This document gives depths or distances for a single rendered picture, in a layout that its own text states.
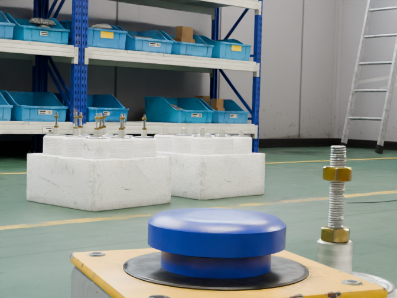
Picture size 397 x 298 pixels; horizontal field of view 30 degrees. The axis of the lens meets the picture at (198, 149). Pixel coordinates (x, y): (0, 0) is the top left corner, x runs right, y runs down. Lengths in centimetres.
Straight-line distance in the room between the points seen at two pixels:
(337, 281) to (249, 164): 294
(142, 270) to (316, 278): 5
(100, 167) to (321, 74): 584
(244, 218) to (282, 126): 753
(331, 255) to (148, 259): 25
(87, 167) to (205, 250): 238
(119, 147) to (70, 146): 18
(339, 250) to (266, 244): 26
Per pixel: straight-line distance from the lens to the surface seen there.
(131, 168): 267
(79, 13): 528
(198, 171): 296
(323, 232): 47
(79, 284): 23
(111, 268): 21
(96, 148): 261
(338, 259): 46
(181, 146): 308
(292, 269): 22
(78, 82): 524
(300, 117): 795
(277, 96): 768
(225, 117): 616
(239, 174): 310
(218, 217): 21
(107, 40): 546
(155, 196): 277
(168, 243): 20
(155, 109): 606
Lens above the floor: 36
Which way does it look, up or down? 3 degrees down
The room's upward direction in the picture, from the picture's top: 2 degrees clockwise
